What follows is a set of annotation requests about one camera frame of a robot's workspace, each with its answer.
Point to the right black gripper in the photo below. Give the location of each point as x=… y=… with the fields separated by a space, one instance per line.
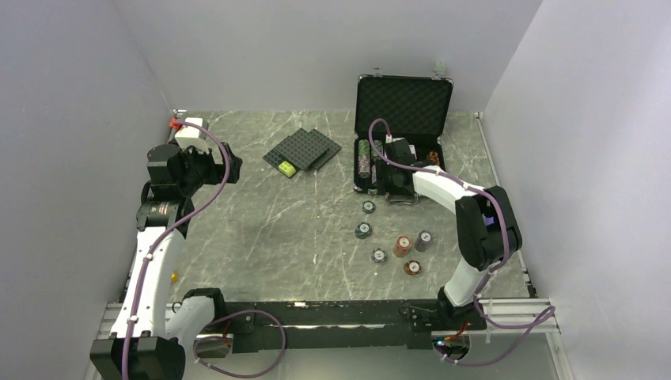
x=383 y=184

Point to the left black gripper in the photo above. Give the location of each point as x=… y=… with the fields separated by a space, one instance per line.
x=216 y=169

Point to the grey chip stack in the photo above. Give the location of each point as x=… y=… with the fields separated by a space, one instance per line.
x=363 y=165

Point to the dark green chip stack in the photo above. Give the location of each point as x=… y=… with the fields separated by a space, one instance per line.
x=376 y=149

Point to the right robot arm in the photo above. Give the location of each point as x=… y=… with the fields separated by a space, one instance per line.
x=487 y=229

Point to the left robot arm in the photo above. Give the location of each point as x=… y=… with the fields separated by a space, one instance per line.
x=144 y=343

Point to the small chip stack near case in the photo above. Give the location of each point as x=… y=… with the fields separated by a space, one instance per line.
x=368 y=207

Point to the playing cards deck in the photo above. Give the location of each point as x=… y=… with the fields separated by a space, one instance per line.
x=413 y=151

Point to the yellow-green dice block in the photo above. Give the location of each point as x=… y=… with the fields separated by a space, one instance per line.
x=286 y=169

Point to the purple chip stack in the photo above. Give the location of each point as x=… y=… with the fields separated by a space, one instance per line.
x=423 y=241

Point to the dark foam pad top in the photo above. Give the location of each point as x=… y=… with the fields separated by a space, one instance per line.
x=299 y=149

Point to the red chip stack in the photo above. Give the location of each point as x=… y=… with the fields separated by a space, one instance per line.
x=402 y=246

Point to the black poker case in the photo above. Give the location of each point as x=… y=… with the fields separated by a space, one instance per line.
x=415 y=108

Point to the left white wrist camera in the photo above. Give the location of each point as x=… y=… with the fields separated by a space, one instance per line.
x=187 y=136

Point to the black base frame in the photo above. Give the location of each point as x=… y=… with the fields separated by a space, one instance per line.
x=409 y=323

